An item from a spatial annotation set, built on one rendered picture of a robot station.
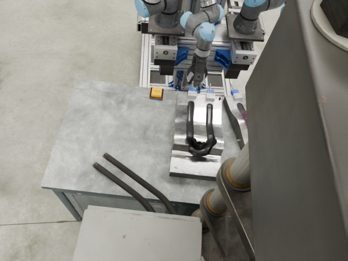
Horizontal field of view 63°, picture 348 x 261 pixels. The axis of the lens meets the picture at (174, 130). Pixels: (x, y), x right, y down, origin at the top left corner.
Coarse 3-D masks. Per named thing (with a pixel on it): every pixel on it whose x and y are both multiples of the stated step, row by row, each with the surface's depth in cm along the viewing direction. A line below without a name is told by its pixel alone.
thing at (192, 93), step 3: (192, 81) 172; (192, 84) 171; (189, 87) 168; (192, 87) 169; (189, 90) 167; (192, 90) 167; (195, 90) 168; (189, 93) 164; (192, 93) 165; (195, 93) 165; (189, 96) 164; (192, 96) 164; (195, 96) 164
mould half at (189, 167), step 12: (180, 96) 166; (204, 96) 168; (216, 96) 169; (180, 108) 162; (204, 108) 164; (216, 108) 164; (180, 120) 158; (204, 120) 160; (216, 120) 161; (180, 132) 149; (204, 132) 152; (216, 132) 154; (180, 144) 146; (216, 144) 147; (180, 156) 150; (192, 156) 150; (204, 156) 151; (216, 156) 151; (180, 168) 146; (192, 168) 147; (204, 168) 147; (216, 168) 148
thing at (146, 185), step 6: (108, 156) 148; (114, 162) 146; (120, 168) 144; (126, 168) 143; (126, 174) 142; (132, 174) 140; (138, 180) 138; (144, 180) 138; (144, 186) 136; (150, 186) 135
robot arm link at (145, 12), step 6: (138, 0) 149; (144, 0) 148; (150, 0) 147; (156, 0) 148; (162, 0) 154; (138, 6) 154; (144, 6) 150; (150, 6) 150; (156, 6) 152; (162, 6) 156; (138, 12) 158; (144, 12) 152; (150, 12) 154; (156, 12) 157
